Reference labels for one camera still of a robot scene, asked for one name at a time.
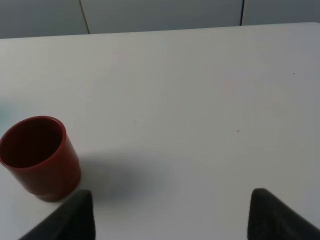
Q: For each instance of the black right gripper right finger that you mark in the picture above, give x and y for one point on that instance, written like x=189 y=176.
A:
x=270 y=219

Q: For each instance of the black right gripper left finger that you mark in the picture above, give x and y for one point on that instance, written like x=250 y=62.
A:
x=73 y=220

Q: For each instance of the red plastic cup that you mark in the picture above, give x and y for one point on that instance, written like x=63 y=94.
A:
x=39 y=154

